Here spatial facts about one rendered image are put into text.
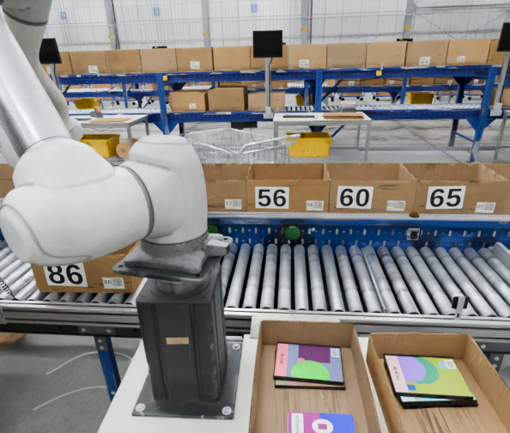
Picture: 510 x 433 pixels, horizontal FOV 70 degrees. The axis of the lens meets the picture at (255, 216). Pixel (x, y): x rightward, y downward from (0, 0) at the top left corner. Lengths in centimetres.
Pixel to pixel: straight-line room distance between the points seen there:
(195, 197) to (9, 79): 40
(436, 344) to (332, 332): 29
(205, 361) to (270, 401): 21
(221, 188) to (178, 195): 102
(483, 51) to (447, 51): 51
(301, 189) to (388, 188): 39
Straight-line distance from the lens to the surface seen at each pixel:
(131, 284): 151
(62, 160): 71
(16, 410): 238
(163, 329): 93
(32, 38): 119
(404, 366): 116
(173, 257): 82
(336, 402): 108
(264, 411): 105
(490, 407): 120
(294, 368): 111
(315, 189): 174
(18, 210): 68
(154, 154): 76
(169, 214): 75
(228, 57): 624
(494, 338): 155
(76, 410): 224
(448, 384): 115
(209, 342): 93
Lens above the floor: 158
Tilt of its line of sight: 24 degrees down
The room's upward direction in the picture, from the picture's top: 2 degrees counter-clockwise
